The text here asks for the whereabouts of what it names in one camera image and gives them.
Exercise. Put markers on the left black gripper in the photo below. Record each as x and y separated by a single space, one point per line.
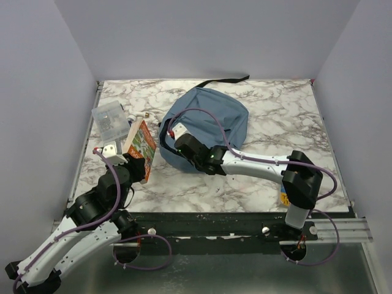
137 165

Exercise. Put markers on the orange treehouse book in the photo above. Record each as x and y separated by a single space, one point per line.
140 144

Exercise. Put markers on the blue student backpack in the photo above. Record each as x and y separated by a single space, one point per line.
207 110

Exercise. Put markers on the yellow blue treehouse book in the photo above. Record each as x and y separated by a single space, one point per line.
283 197

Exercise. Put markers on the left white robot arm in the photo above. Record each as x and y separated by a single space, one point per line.
97 219

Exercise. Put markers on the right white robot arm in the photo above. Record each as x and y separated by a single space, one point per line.
298 175

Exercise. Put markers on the white plastic fitting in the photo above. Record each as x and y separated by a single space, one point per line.
132 117

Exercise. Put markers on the clear plastic storage box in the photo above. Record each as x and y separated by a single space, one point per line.
111 121

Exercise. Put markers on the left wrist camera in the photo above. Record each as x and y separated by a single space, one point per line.
112 151

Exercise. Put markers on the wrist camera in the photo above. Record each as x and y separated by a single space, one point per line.
112 151
178 131

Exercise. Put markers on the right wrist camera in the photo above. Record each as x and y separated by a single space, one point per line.
178 131

